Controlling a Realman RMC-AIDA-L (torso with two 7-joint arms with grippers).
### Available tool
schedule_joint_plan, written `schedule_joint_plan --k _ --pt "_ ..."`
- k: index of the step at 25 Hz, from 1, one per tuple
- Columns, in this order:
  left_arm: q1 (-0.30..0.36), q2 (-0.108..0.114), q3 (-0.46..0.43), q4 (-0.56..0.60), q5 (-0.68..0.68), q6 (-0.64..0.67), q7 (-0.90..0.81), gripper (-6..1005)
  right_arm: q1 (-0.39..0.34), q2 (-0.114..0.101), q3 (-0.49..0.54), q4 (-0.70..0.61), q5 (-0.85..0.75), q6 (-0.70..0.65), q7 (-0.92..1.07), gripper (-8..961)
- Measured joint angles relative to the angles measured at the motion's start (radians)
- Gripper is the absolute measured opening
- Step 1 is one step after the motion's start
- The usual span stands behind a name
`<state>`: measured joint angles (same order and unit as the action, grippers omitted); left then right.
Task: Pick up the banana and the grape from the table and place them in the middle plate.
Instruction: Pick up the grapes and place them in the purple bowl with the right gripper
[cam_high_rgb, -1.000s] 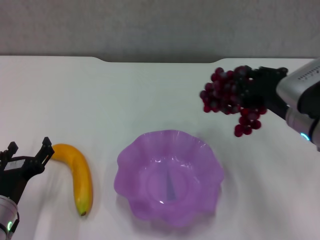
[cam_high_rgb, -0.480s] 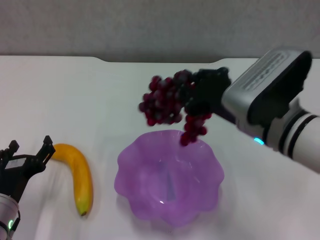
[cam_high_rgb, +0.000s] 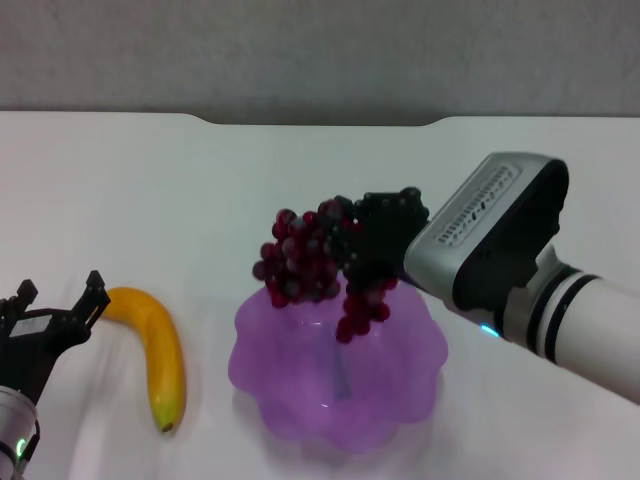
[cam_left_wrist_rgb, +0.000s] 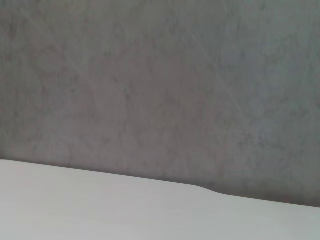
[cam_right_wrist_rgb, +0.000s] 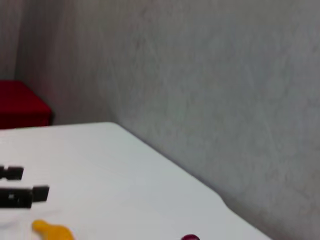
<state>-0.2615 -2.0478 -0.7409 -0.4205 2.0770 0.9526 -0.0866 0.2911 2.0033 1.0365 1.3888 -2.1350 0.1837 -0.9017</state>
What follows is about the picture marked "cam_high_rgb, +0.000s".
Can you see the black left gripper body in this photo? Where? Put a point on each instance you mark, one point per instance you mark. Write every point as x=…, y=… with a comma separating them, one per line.
x=32, y=350

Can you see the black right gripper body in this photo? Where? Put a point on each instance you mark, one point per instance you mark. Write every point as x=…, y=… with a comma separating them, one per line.
x=387, y=240

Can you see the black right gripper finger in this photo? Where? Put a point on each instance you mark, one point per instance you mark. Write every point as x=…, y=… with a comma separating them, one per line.
x=370, y=277
x=395, y=200

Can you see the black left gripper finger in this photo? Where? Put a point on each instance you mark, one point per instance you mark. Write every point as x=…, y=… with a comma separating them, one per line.
x=25, y=291
x=94, y=297

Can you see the dark red grape bunch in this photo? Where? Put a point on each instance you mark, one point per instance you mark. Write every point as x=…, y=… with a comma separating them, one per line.
x=305, y=255

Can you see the yellow banana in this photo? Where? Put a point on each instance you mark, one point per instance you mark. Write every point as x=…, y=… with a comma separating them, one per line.
x=165, y=350

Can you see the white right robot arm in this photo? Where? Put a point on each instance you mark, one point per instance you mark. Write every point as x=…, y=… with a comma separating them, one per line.
x=575, y=315

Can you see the purple translucent wavy plate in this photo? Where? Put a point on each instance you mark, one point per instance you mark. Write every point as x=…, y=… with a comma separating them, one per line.
x=390, y=370

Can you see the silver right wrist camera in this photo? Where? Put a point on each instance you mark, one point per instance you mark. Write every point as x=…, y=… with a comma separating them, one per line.
x=490, y=225

